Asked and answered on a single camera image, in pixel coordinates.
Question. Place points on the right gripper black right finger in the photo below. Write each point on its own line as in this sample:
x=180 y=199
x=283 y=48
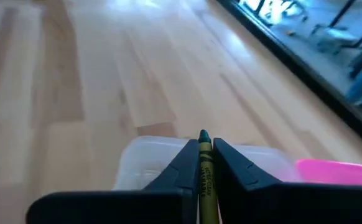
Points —
x=255 y=205

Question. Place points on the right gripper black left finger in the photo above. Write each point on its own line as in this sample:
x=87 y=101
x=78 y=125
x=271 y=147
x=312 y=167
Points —
x=156 y=208

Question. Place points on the clear supply box pink lid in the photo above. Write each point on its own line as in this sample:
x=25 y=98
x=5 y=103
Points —
x=143 y=165

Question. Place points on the crayon with yellow-green wrapper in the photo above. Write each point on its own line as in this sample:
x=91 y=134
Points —
x=206 y=174

